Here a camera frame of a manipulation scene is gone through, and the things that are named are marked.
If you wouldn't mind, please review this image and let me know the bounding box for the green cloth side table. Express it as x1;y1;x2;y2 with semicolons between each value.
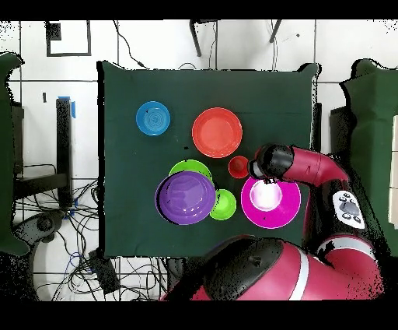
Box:
0;51;30;257
338;58;398;262

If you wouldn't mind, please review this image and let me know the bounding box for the black floor cable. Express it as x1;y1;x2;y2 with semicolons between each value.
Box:
112;19;149;69

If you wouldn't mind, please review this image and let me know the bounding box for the white box stack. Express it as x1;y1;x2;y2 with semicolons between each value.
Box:
387;114;398;230

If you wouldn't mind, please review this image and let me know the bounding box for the orange cup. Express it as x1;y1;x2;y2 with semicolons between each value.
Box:
228;155;250;180

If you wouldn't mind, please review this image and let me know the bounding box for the small green bowl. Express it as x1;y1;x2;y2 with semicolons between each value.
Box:
209;188;238;222

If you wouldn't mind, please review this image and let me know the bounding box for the black post with blue tape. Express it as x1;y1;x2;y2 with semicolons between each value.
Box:
55;96;76;209

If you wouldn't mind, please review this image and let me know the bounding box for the medium green bowl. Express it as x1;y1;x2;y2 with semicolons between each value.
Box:
168;159;214;182

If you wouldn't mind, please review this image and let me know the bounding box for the wide purple bowl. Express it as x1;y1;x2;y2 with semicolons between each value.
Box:
154;170;217;226

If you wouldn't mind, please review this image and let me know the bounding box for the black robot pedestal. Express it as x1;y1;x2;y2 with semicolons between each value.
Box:
164;257;206;292

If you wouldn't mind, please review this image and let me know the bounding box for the black camera tripod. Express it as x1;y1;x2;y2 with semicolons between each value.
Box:
189;19;283;58

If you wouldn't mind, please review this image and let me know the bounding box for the small blue bowl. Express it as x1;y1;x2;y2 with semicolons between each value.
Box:
135;100;171;137

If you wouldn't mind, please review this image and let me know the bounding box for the large pink bowl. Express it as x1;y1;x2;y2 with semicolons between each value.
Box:
240;175;302;230

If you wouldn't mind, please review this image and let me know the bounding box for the black floor power strip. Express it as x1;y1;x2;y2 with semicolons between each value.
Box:
87;248;121;295

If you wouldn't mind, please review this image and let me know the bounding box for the wide orange bowl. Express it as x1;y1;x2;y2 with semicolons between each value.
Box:
191;107;243;159

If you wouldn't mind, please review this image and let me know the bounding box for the dark green tablecloth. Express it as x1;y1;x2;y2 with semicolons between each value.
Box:
96;60;319;260

